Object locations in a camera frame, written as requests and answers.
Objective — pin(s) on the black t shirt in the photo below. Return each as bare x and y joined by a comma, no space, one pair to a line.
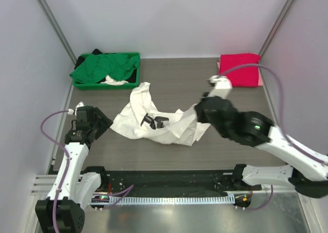
82,57

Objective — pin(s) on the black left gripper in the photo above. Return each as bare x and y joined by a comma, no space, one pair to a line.
105,122

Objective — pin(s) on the left aluminium corner post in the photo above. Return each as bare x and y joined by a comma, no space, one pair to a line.
57,29

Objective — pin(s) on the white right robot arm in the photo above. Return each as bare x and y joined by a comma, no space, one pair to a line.
305,170

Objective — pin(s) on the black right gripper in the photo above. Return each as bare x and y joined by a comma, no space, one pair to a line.
198,114

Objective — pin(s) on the white slotted cable duct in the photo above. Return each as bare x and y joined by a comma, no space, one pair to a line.
127,201

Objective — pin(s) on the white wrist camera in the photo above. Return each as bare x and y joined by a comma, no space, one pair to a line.
221,86
74,110

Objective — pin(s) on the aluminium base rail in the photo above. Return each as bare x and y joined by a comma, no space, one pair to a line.
43,184

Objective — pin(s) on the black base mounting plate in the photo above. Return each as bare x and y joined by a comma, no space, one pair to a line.
174,183

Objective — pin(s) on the green t shirt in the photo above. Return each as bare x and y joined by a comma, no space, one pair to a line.
96,67

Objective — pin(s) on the white t shirt with print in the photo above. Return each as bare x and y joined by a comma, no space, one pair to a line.
141,119

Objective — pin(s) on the green plastic bin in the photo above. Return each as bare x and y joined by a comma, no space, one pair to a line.
133,81

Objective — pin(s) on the white t shirt in bin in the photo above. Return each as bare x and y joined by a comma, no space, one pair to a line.
110,81

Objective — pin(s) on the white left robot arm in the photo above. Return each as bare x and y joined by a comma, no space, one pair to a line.
63,209

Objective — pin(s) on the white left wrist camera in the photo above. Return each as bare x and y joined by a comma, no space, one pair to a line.
74,110

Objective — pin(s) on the right aluminium corner post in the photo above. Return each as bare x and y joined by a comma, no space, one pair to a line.
285,10

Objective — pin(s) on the aluminium corner post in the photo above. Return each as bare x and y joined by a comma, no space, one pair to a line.
57,29
285,10

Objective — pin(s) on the pink folded t shirt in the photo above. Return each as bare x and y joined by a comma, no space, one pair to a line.
244,77

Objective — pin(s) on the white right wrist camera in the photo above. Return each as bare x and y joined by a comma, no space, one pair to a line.
221,86

